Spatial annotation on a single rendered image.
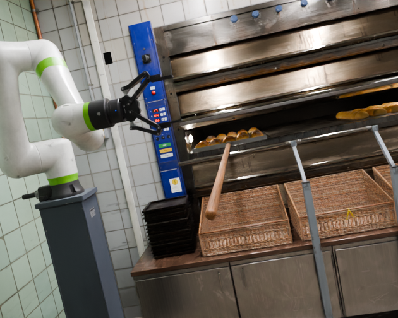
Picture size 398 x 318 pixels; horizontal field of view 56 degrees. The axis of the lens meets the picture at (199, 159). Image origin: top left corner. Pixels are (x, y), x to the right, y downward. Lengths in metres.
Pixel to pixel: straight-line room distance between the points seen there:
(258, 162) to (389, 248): 0.99
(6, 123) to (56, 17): 1.59
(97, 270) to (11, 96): 0.77
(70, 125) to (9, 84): 0.42
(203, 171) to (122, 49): 1.05
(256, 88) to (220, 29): 0.48
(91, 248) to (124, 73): 1.51
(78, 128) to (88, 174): 1.73
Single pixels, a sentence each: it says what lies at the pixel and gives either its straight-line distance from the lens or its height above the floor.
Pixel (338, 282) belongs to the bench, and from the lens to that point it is 2.46.
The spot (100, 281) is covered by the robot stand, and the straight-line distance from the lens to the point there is 1.72.
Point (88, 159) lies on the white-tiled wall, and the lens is 2.94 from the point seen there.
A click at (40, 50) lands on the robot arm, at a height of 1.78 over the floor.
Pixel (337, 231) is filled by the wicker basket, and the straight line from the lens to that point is 2.40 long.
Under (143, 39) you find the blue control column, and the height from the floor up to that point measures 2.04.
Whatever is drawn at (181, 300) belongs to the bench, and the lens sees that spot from 2.46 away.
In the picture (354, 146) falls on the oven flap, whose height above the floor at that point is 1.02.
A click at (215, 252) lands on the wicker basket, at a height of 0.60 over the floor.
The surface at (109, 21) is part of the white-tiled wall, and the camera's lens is 2.92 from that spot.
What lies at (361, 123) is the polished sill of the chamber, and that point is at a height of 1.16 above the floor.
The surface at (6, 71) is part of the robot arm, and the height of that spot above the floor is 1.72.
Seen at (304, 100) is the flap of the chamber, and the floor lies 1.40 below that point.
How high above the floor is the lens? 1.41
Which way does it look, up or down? 6 degrees down
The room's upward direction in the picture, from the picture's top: 11 degrees counter-clockwise
